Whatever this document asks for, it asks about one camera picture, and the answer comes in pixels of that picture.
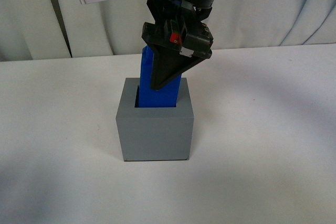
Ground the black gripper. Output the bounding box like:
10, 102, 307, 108
147, 0, 214, 90

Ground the gray square base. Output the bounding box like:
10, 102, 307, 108
115, 78, 194, 162

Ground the blue plastic part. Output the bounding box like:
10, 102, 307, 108
136, 46, 182, 108

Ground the white curtain backdrop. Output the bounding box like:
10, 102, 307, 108
1, 0, 335, 61

